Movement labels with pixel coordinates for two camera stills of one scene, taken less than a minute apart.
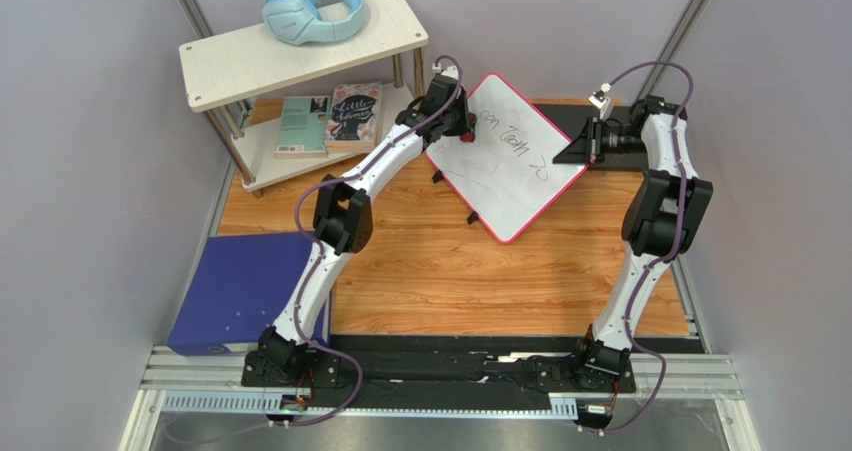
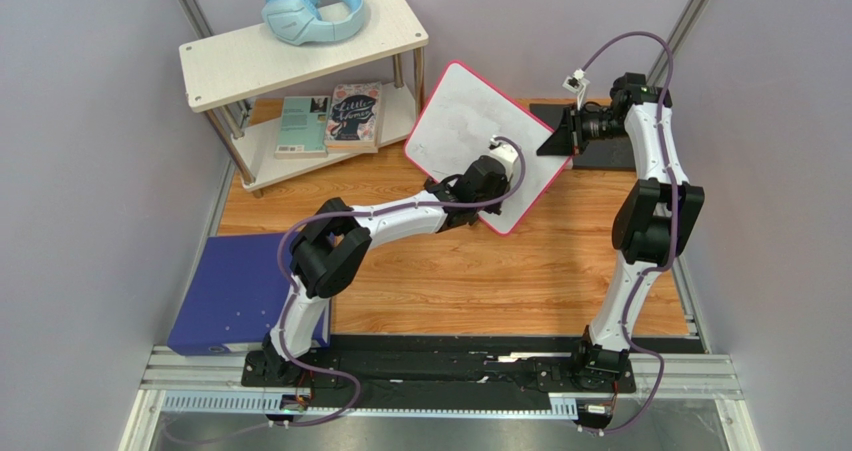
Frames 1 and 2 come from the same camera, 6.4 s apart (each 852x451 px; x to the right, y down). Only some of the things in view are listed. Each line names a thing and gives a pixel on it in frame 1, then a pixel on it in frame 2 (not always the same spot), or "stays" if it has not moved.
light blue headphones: (290, 11) stays
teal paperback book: (305, 123) stays
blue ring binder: (239, 288) stays
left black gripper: (455, 123) → (490, 173)
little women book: (354, 119) stays
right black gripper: (594, 141) → (572, 130)
